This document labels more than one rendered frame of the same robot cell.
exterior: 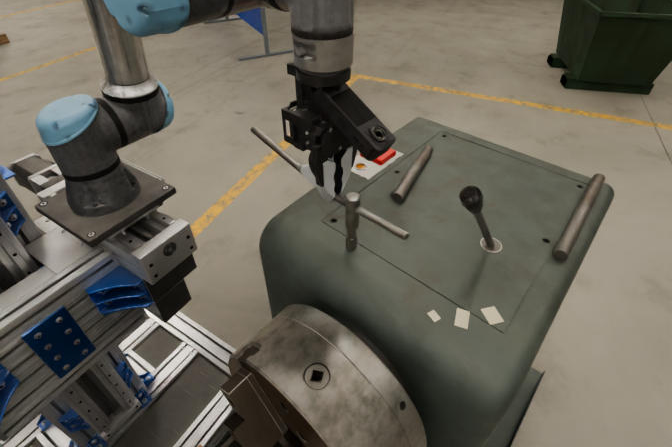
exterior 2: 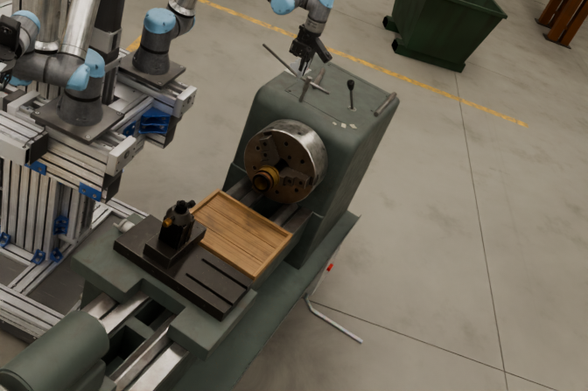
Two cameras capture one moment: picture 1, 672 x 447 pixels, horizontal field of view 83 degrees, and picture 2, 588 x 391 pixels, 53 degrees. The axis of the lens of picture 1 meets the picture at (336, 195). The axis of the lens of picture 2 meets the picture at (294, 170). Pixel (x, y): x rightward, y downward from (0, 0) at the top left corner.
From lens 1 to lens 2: 185 cm
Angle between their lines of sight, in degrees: 22
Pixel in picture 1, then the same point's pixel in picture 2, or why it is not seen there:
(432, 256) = (331, 108)
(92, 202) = (155, 66)
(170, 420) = not seen: hidden behind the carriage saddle
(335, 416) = (307, 143)
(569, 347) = (374, 240)
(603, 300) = (400, 216)
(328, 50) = (320, 26)
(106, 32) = not seen: outside the picture
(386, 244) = (313, 102)
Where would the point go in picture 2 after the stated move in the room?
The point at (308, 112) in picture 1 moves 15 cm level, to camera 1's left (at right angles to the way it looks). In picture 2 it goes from (303, 43) to (266, 36)
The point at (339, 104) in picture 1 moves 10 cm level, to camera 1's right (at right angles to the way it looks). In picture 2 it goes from (318, 43) to (340, 47)
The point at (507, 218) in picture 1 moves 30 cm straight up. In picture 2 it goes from (358, 101) to (385, 40)
